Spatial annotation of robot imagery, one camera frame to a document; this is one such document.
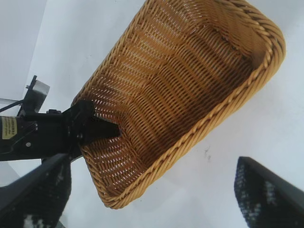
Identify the thin black camera cable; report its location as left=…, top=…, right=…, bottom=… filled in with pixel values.
left=0, top=100, right=24, bottom=113

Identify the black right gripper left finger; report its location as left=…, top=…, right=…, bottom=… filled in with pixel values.
left=0, top=153, right=72, bottom=228

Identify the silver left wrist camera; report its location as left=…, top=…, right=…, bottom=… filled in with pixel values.
left=22, top=75, right=50, bottom=117

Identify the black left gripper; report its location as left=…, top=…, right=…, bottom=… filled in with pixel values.
left=0, top=101, right=122, bottom=162

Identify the woven tan wicker basket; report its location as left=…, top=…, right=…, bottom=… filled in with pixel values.
left=71, top=0, right=287, bottom=209

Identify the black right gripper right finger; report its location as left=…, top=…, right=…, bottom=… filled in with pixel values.
left=234, top=156, right=304, bottom=228

